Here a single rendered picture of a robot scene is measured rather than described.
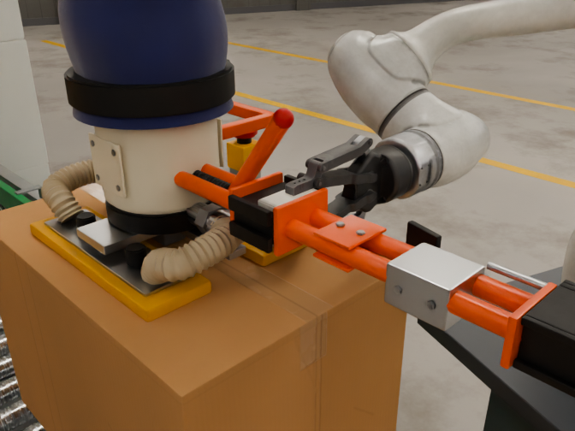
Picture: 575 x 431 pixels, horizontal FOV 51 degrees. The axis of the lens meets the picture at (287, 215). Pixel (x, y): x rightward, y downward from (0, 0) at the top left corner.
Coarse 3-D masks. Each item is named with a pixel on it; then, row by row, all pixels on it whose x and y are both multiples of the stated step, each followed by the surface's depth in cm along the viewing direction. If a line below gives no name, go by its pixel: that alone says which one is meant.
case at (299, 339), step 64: (0, 256) 95; (64, 320) 81; (128, 320) 73; (192, 320) 73; (256, 320) 73; (320, 320) 74; (384, 320) 85; (64, 384) 91; (128, 384) 71; (192, 384) 62; (256, 384) 69; (320, 384) 78; (384, 384) 91
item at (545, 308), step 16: (544, 288) 50; (560, 288) 50; (528, 304) 48; (544, 304) 48; (560, 304) 48; (512, 320) 47; (528, 320) 46; (544, 320) 46; (560, 320) 46; (512, 336) 47; (528, 336) 48; (544, 336) 46; (560, 336) 45; (512, 352) 48; (528, 352) 48; (544, 352) 47; (560, 352) 46; (528, 368) 48; (544, 368) 47; (560, 368) 46; (560, 384) 46
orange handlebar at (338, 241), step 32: (224, 128) 98; (256, 128) 103; (224, 192) 73; (288, 224) 66; (320, 224) 67; (352, 224) 64; (320, 256) 63; (352, 256) 60; (384, 256) 62; (480, 288) 54; (512, 288) 53; (480, 320) 50
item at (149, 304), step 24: (96, 216) 94; (48, 240) 89; (72, 240) 87; (144, 240) 88; (96, 264) 82; (120, 264) 81; (120, 288) 76; (144, 288) 75; (168, 288) 76; (192, 288) 76; (144, 312) 72; (168, 312) 74
